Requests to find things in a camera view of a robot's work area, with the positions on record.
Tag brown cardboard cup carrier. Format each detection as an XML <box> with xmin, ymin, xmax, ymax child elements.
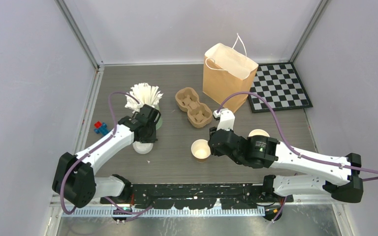
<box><xmin>175</xmin><ymin>87</ymin><xmax>213</xmax><ymax>128</ymax></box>

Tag white cup lid stack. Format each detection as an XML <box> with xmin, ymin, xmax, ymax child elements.
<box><xmin>132</xmin><ymin>142</ymin><xmax>154</xmax><ymax>154</ymax></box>

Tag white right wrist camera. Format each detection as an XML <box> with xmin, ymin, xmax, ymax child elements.
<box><xmin>213</xmin><ymin>108</ymin><xmax>235</xmax><ymax>131</ymax></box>

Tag white paper straw bundle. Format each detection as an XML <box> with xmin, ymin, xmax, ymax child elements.
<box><xmin>125</xmin><ymin>83</ymin><xmax>163</xmax><ymax>112</ymax></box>

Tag red blue toy car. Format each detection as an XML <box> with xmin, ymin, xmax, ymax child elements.
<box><xmin>94</xmin><ymin>121</ymin><xmax>109</xmax><ymax>136</ymax></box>

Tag stacked paper coffee cups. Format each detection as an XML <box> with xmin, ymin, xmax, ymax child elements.
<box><xmin>248</xmin><ymin>129</ymin><xmax>270</xmax><ymax>137</ymax></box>

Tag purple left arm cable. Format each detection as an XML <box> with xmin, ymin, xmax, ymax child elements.
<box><xmin>59</xmin><ymin>91</ymin><xmax>154</xmax><ymax>223</ymax></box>

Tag green straw holder cup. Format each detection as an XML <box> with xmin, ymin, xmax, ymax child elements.
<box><xmin>155</xmin><ymin>104</ymin><xmax>162</xmax><ymax>130</ymax></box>

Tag black white checkerboard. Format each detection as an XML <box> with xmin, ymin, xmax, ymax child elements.
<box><xmin>250</xmin><ymin>62</ymin><xmax>313</xmax><ymax>111</ymax></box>

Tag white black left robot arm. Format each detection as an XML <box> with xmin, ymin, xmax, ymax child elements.
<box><xmin>52</xmin><ymin>105</ymin><xmax>161</xmax><ymax>208</ymax></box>

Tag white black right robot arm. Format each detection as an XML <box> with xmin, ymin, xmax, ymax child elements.
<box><xmin>208</xmin><ymin>127</ymin><xmax>364</xmax><ymax>203</ymax></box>

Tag brown paper takeout bag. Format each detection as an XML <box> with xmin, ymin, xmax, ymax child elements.
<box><xmin>202</xmin><ymin>35</ymin><xmax>258</xmax><ymax>112</ymax></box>

